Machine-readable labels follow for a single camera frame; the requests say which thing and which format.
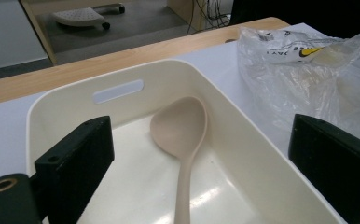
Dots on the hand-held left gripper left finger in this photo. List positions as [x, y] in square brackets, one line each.
[75, 161]

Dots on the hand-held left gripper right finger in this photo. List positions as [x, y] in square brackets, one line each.
[339, 168]

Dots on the cream plastic basin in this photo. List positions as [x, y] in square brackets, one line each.
[75, 102]

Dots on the clear smiley plastic bag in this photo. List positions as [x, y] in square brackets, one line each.
[293, 81]

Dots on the beige wooden spoon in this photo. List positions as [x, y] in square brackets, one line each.
[179, 127]

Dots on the wooden table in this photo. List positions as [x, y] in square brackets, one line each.
[106, 65]

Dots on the white chair base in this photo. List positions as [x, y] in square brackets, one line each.
[78, 15]

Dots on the white cabinet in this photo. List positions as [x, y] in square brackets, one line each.
[7, 31]

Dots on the dark curtain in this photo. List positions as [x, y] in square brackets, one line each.
[324, 12]

